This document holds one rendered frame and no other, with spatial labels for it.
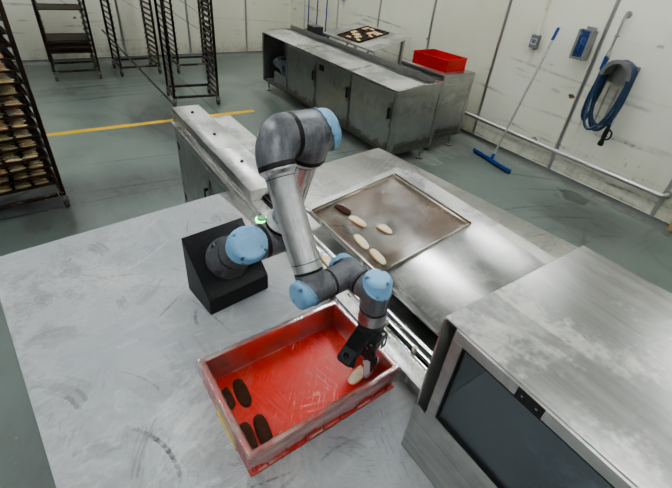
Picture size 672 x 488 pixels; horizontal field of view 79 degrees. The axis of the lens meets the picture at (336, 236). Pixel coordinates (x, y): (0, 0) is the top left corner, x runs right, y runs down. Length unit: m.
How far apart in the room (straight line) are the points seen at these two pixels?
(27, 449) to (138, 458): 1.20
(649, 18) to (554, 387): 4.23
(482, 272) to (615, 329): 0.70
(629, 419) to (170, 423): 1.02
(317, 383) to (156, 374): 0.47
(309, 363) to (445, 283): 0.58
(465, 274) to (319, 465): 0.84
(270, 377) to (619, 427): 0.87
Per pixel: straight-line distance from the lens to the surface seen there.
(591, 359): 0.92
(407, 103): 4.32
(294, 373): 1.31
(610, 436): 0.82
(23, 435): 2.45
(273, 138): 1.00
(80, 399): 1.39
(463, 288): 1.56
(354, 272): 1.08
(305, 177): 1.16
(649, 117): 4.78
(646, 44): 4.80
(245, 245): 1.27
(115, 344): 1.48
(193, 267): 1.45
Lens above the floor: 1.88
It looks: 35 degrees down
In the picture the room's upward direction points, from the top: 6 degrees clockwise
